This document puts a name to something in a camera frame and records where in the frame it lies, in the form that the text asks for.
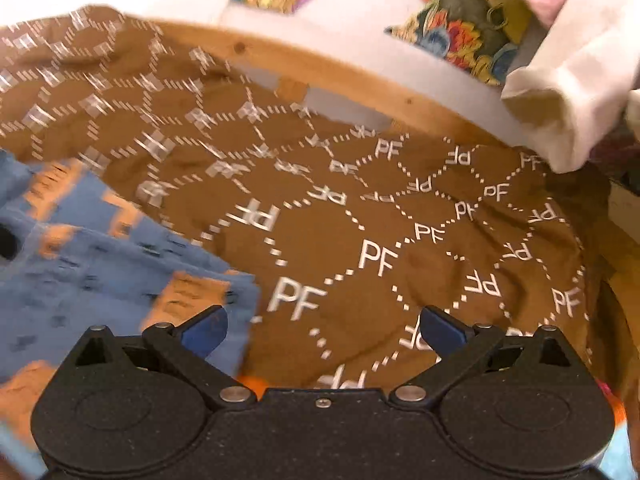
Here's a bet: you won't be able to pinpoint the torn colourful wall poster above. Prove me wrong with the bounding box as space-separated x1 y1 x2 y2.
384 0 532 87

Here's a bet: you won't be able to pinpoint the brown patterned blanket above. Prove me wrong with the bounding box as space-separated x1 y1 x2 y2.
0 5 597 392

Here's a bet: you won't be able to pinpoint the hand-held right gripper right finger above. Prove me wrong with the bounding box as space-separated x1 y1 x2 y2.
389 304 585 410

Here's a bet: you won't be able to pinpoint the white hanging garment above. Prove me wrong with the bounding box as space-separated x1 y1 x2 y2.
500 0 640 175

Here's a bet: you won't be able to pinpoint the blue car print pants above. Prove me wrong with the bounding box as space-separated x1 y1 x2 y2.
0 149 262 461

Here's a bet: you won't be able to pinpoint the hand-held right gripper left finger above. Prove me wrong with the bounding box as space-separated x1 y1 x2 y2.
64 304 258 411

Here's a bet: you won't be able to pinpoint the colourful patchwork bed sheet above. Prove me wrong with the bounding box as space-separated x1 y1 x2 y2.
0 375 631 480

